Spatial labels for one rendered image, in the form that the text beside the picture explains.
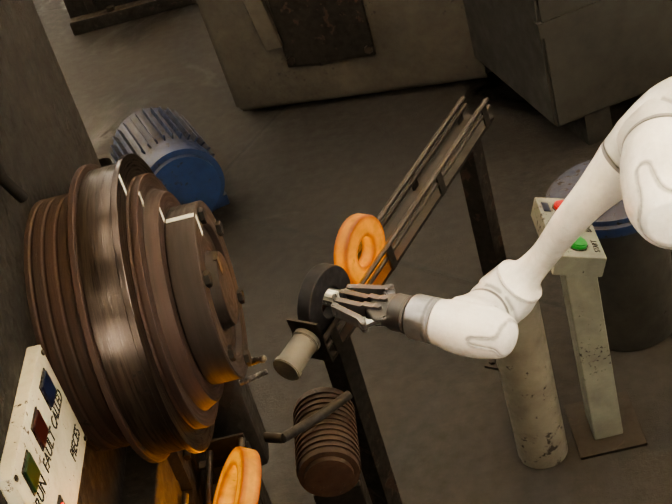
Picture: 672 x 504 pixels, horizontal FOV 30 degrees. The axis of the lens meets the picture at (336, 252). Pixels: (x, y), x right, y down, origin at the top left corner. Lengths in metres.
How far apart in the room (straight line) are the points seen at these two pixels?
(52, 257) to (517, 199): 2.38
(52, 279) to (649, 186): 0.87
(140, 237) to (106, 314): 0.13
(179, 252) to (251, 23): 2.93
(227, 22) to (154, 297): 3.01
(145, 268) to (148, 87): 3.68
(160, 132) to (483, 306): 2.08
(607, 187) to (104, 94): 3.64
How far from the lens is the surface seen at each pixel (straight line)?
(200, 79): 5.33
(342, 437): 2.51
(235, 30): 4.73
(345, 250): 2.56
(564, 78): 4.03
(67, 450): 1.76
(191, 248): 1.81
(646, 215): 1.89
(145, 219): 1.83
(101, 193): 1.82
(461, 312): 2.34
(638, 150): 1.95
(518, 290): 2.43
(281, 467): 3.26
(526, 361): 2.84
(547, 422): 2.97
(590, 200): 2.15
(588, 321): 2.87
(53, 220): 1.86
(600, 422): 3.07
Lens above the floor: 2.18
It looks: 33 degrees down
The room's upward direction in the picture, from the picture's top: 17 degrees counter-clockwise
